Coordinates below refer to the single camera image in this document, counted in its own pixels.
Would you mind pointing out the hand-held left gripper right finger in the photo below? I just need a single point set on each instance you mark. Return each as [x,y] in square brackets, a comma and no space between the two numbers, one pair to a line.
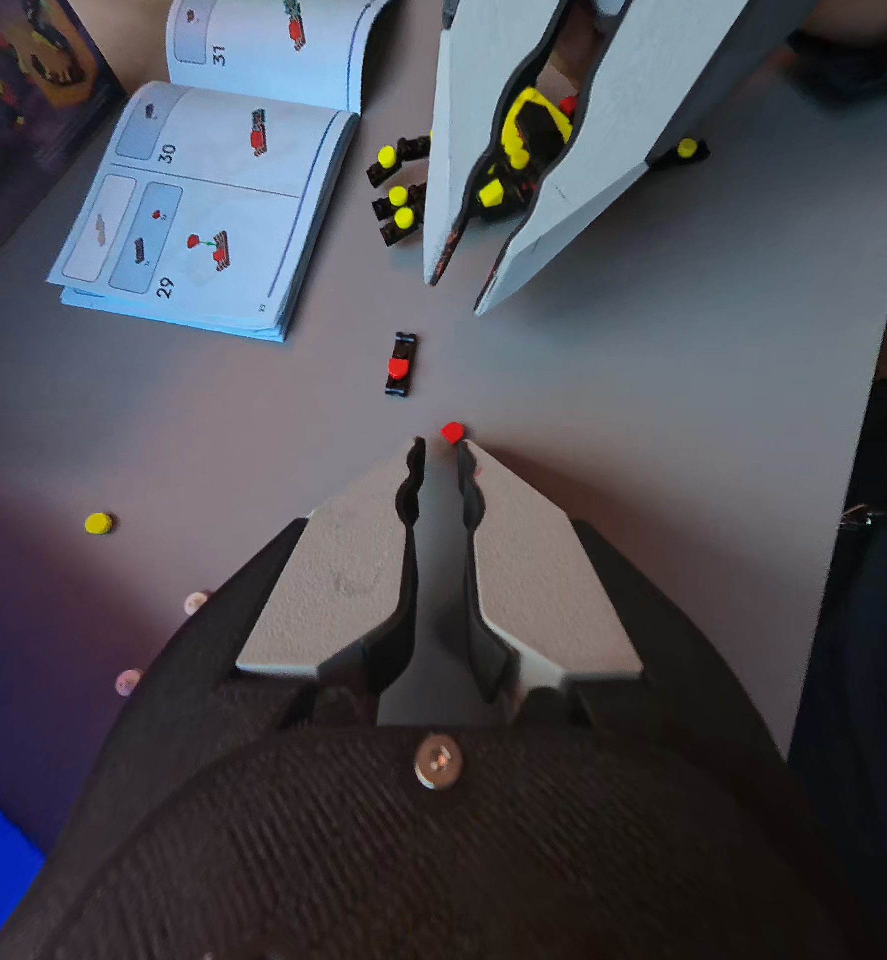
[552,592]

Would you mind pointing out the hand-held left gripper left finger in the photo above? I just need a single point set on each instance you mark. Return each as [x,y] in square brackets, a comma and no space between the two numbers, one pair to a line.
[331,577]

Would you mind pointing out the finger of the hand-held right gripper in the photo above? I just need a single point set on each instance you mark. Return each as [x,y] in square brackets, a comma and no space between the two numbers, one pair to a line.
[638,97]
[473,82]

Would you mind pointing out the black and yellow lego model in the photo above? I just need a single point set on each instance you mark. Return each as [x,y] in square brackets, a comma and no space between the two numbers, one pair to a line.
[537,131]

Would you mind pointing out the small red lego piece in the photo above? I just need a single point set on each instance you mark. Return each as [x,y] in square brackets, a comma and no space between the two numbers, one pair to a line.
[452,433]

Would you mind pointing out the black lego plate with red tile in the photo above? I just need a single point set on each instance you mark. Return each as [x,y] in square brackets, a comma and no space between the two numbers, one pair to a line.
[398,366]

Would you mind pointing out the person's right forearm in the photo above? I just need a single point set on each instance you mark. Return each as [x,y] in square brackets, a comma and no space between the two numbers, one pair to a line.
[863,67]

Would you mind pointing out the pale pink round lego tile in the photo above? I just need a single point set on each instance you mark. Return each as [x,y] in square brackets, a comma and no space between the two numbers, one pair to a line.
[128,682]
[197,602]

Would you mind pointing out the yellow round lego tile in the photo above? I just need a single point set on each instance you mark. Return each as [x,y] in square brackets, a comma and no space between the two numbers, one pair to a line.
[98,523]

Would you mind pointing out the lego instruction booklet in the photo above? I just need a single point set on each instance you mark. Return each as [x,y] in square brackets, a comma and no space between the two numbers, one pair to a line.
[211,202]

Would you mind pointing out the dark purple lego box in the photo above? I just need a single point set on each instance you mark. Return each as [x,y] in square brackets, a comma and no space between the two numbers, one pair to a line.
[23,90]

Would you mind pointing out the person's dark trousers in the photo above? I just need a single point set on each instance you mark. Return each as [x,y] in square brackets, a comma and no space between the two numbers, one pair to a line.
[875,675]

